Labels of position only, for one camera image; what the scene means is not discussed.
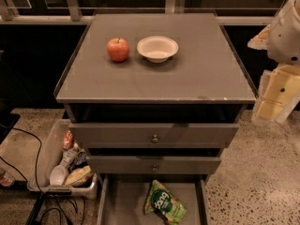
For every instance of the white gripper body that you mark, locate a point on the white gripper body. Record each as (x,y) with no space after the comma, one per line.
(286,37)

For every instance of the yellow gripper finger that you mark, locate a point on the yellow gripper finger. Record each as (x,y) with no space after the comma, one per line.
(260,41)
(260,117)

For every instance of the green rice chip bag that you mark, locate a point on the green rice chip bag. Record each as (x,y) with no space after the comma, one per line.
(161,201)

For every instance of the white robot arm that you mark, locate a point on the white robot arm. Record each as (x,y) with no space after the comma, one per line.
(284,36)

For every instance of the grey drawer cabinet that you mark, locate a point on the grey drawer cabinet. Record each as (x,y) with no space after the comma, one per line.
(205,82)

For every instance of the grey bottom drawer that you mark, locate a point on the grey bottom drawer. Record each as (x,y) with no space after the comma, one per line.
(123,198)

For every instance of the grey drawer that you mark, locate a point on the grey drawer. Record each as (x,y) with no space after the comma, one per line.
(153,165)
(153,135)
(123,198)

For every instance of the grey middle drawer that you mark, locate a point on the grey middle drawer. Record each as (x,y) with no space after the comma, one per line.
(153,165)

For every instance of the grey top drawer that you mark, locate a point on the grey top drawer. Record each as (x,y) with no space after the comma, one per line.
(153,135)

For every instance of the yellow snack bag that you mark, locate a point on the yellow snack bag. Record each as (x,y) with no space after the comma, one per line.
(79,176)

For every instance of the white paper bowl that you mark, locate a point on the white paper bowl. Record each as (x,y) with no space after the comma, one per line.
(157,49)

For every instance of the red apple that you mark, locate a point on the red apple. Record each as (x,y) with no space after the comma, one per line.
(118,49)

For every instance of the dark snack packet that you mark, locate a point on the dark snack packet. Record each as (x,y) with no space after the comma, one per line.
(80,161)

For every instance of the orange snack packet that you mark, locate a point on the orange snack packet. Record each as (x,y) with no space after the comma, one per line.
(68,140)

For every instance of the silver snack packet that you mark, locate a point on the silver snack packet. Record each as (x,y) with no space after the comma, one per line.
(69,156)

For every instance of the clear plastic storage bin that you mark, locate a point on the clear plastic storage bin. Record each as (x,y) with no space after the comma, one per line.
(50,155)

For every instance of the white plastic cup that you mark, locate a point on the white plastic cup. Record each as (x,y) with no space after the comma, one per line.
(58,175)

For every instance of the small can on floor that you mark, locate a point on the small can on floor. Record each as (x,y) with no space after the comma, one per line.
(6,179)

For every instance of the metal railing frame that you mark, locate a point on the metal railing frame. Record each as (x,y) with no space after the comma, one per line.
(228,12)

